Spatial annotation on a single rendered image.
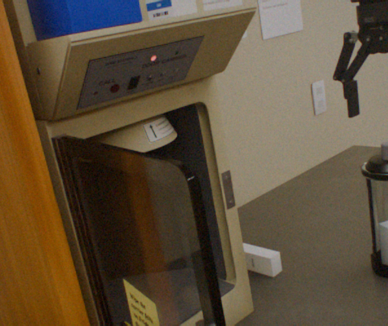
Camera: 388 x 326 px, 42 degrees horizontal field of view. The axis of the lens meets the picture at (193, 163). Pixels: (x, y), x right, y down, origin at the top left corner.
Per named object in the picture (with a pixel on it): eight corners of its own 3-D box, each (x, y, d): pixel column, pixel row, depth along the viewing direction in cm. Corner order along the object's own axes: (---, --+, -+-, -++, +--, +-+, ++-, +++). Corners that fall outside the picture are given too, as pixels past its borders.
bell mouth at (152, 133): (58, 156, 88) (50, 125, 87) (138, 129, 99) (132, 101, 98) (112, 165, 75) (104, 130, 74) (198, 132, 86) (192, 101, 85)
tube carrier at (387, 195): (359, 267, 105) (350, 171, 99) (385, 246, 111) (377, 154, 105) (410, 281, 97) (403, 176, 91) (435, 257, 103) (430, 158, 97)
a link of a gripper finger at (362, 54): (372, 39, 90) (367, 34, 91) (341, 86, 98) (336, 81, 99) (384, 35, 93) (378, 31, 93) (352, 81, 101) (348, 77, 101)
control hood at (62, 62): (43, 121, 66) (22, 44, 63) (215, 72, 86) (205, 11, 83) (86, 123, 58) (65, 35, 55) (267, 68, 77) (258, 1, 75)
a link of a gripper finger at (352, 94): (348, 83, 98) (344, 83, 98) (351, 118, 100) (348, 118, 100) (357, 79, 99) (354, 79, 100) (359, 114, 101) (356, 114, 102)
